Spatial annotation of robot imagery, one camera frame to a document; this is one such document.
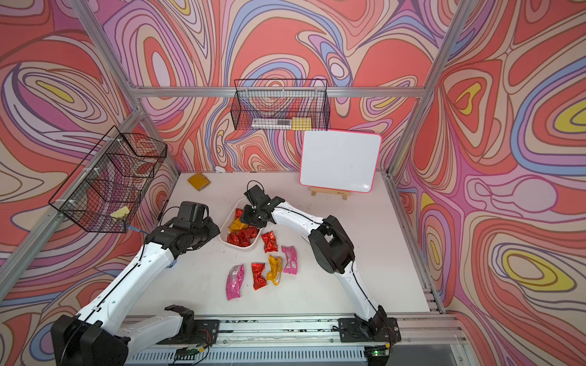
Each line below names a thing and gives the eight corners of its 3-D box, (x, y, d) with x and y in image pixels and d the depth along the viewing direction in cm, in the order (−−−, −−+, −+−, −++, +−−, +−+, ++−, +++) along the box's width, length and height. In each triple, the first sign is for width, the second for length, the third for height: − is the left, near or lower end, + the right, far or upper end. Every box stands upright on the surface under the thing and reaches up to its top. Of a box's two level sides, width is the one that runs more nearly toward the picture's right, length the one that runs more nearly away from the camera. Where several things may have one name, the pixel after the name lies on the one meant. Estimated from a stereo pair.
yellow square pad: (187, 181, 119) (186, 179, 118) (200, 174, 123) (199, 171, 121) (199, 192, 115) (197, 189, 113) (211, 183, 119) (210, 181, 117)
